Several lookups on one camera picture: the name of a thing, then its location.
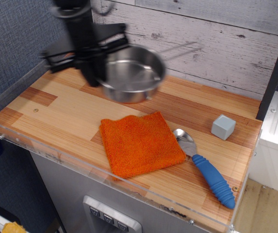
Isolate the orange folded cloth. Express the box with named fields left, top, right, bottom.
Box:
left=99, top=111, right=186, bottom=179

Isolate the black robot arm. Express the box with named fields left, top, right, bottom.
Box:
left=41, top=0, right=129, bottom=87

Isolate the white aluminium side unit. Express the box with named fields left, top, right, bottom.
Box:
left=249, top=91, right=278, bottom=191

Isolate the clear acrylic table guard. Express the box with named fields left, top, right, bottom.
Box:
left=0, top=35, right=263, bottom=233

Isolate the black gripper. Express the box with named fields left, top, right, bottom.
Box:
left=41, top=16, right=129, bottom=87

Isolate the grey cube block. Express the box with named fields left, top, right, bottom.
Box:
left=211, top=115, right=236, bottom=140

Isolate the dark left frame post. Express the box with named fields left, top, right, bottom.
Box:
left=70, top=0, right=98, bottom=67

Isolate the yellow tape object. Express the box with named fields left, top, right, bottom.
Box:
left=1, top=222, right=27, bottom=233

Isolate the spoon with blue handle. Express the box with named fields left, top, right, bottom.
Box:
left=173, top=129, right=235, bottom=209

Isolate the stainless steel pot with handle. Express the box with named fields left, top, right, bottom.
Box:
left=98, top=41, right=204, bottom=103

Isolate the silver button control panel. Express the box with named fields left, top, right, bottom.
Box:
left=82, top=195, right=143, bottom=233

